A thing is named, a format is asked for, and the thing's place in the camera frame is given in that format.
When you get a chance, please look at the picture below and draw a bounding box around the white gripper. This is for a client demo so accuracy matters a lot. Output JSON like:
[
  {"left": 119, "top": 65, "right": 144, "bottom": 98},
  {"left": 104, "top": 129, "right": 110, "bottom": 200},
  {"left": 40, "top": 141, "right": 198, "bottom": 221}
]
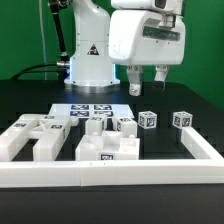
[{"left": 109, "top": 10, "right": 185, "bottom": 96}]

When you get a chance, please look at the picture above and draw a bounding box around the white base tag sheet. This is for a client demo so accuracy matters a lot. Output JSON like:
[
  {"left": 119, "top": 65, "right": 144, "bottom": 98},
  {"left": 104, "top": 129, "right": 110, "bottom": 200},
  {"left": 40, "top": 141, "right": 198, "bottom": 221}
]
[{"left": 49, "top": 104, "right": 134, "bottom": 118}]

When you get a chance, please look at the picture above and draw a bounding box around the white U-shaped obstacle fence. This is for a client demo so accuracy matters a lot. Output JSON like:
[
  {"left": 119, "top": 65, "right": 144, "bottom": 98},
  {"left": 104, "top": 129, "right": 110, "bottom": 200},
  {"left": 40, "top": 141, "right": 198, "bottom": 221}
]
[{"left": 0, "top": 127, "right": 224, "bottom": 188}]

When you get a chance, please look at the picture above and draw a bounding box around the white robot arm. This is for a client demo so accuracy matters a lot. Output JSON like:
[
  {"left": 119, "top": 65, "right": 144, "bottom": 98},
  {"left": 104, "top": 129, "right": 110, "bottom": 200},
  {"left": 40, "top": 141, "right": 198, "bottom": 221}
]
[{"left": 65, "top": 0, "right": 186, "bottom": 96}]

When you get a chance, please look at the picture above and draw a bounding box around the white chair seat part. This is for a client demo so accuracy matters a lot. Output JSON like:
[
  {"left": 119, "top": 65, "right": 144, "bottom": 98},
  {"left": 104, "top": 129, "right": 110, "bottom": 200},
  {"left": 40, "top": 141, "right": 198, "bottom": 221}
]
[{"left": 75, "top": 131, "right": 140, "bottom": 161}]

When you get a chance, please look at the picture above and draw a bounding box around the white chair back part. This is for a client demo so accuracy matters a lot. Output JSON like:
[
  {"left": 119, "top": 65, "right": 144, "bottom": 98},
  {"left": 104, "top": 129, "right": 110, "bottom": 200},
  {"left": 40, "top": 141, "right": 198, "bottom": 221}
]
[{"left": 0, "top": 114, "right": 79, "bottom": 162}]

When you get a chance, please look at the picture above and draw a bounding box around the black cable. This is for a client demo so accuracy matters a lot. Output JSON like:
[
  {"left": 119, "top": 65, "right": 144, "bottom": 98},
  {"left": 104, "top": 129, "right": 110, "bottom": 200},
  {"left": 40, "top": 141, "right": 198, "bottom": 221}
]
[{"left": 11, "top": 63, "right": 71, "bottom": 80}]

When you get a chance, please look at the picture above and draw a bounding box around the white tagged nut cube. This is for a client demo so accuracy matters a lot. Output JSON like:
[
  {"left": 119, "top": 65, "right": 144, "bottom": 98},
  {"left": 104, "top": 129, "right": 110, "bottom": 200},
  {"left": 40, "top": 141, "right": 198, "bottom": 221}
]
[
  {"left": 172, "top": 111, "right": 193, "bottom": 129},
  {"left": 138, "top": 111, "right": 157, "bottom": 129}
]

